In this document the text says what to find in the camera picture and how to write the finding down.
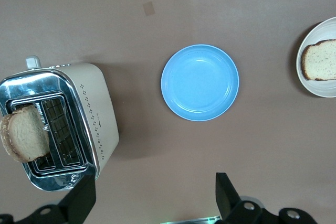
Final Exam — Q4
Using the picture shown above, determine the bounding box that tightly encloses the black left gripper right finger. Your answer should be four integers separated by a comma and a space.
215, 173, 316, 224

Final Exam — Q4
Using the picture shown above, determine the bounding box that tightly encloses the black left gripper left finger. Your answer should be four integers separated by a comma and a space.
0, 175, 97, 224

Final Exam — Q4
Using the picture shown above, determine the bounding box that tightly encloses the bread slice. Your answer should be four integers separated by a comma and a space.
301, 39, 336, 81
0, 104, 50, 163

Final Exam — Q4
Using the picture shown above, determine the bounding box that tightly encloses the blue plate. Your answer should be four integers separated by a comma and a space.
161, 44, 240, 122

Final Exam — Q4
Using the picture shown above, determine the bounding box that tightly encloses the beige plate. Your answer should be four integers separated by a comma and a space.
296, 16, 336, 98

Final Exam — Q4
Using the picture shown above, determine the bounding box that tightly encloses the beige chrome toaster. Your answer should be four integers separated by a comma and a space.
0, 55, 120, 192

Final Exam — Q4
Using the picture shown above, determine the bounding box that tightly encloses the brown tape patch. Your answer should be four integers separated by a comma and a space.
143, 1, 155, 16

